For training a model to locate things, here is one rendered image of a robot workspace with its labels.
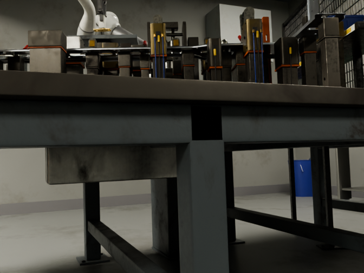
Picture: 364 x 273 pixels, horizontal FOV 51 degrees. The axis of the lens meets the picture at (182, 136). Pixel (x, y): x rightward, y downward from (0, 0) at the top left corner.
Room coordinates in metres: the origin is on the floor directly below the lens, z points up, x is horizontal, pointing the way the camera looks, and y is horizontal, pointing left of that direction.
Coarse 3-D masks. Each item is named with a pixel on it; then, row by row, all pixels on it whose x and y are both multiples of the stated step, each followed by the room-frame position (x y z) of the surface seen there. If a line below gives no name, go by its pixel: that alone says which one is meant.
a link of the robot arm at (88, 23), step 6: (78, 0) 2.08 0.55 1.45; (84, 0) 2.08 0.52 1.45; (90, 0) 2.13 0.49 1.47; (84, 6) 2.12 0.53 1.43; (90, 6) 2.13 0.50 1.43; (84, 12) 2.18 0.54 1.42; (90, 12) 2.17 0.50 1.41; (84, 18) 2.21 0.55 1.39; (90, 18) 2.20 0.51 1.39; (84, 24) 2.24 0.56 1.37; (90, 24) 2.24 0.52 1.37; (84, 30) 2.27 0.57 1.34; (90, 30) 2.27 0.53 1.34
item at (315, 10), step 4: (308, 0) 1.66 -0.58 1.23; (312, 0) 1.62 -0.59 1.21; (316, 0) 1.57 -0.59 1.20; (308, 4) 1.66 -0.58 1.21; (312, 4) 1.62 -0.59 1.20; (316, 4) 1.58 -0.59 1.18; (308, 8) 1.66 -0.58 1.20; (312, 8) 1.62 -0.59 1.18; (316, 8) 1.58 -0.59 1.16; (308, 12) 1.66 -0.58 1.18; (312, 12) 1.62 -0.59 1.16; (316, 12) 1.58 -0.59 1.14; (308, 16) 1.66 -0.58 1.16; (312, 16) 1.63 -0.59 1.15; (308, 20) 1.66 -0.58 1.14; (308, 28) 1.66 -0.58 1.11; (312, 28) 1.63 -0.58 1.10; (316, 44) 1.60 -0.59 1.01
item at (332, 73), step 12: (324, 24) 1.21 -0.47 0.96; (336, 24) 1.21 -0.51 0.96; (324, 36) 1.21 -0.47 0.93; (336, 36) 1.21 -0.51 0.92; (324, 48) 1.22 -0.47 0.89; (336, 48) 1.21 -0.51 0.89; (324, 60) 1.22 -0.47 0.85; (336, 60) 1.21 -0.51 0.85; (324, 72) 1.23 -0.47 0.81; (336, 72) 1.21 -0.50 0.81; (324, 84) 1.23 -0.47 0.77; (336, 84) 1.21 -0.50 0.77
